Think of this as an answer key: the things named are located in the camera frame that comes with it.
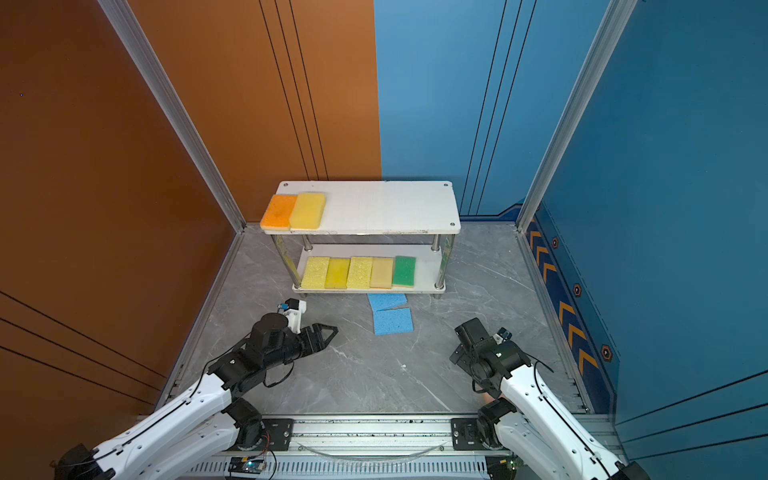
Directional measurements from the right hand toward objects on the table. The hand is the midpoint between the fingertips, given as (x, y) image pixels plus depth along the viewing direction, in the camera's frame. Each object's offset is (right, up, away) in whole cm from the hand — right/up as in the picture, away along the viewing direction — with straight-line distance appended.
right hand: (465, 368), depth 79 cm
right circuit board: (+7, -20, -8) cm, 23 cm away
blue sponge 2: (-19, +10, +13) cm, 25 cm away
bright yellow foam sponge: (-37, +24, +18) cm, 48 cm away
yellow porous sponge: (-30, +23, +17) cm, 42 cm away
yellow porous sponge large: (-44, +24, +17) cm, 54 cm away
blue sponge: (-24, +15, +17) cm, 33 cm away
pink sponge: (+6, -7, -2) cm, 9 cm away
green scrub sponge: (-16, +25, +17) cm, 34 cm away
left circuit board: (-54, -20, -8) cm, 59 cm away
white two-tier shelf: (-19, +42, -2) cm, 47 cm away
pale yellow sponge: (-23, +24, +15) cm, 36 cm away
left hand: (-35, +10, -1) cm, 37 cm away
